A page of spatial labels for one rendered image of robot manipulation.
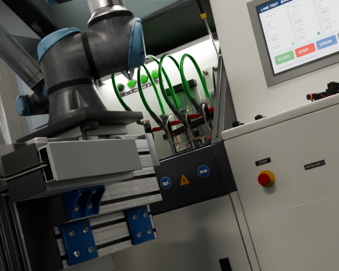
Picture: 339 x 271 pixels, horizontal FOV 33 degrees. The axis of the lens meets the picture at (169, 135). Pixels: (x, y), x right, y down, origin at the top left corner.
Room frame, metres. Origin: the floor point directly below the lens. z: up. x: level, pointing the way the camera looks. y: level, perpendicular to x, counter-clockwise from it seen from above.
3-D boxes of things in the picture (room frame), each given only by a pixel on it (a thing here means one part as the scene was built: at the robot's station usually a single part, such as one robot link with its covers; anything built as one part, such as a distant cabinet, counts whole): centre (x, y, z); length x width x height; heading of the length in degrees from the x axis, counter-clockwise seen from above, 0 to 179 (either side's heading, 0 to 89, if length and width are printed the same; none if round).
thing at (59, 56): (1.37, 0.19, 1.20); 0.13 x 0.12 x 0.14; 91
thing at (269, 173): (1.73, -0.24, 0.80); 0.05 x 0.04 x 0.05; 68
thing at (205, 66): (2.31, -0.25, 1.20); 0.13 x 0.03 x 0.31; 68
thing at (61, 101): (1.37, 0.20, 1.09); 0.15 x 0.15 x 0.10
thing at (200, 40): (2.40, -0.03, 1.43); 0.54 x 0.03 x 0.02; 68
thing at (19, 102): (1.96, 0.42, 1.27); 0.11 x 0.11 x 0.08; 42
